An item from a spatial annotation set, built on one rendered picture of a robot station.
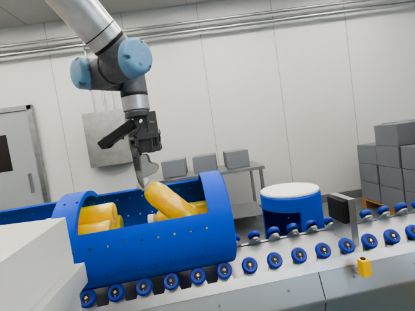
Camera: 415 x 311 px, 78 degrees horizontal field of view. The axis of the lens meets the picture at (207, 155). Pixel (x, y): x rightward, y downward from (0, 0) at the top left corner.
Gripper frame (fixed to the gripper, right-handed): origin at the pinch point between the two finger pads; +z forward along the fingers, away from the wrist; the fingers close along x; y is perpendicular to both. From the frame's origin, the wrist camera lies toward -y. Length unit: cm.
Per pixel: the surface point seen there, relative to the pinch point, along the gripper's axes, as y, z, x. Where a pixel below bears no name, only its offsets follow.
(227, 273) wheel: 20.2, 28.0, -6.8
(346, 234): 63, 28, 2
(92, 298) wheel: -16.5, 27.5, -6.4
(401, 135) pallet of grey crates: 268, 21, 193
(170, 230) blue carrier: 6.6, 12.2, -9.3
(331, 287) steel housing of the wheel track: 49, 37, -9
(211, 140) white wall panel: 66, -2, 327
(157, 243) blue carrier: 3.0, 14.9, -9.5
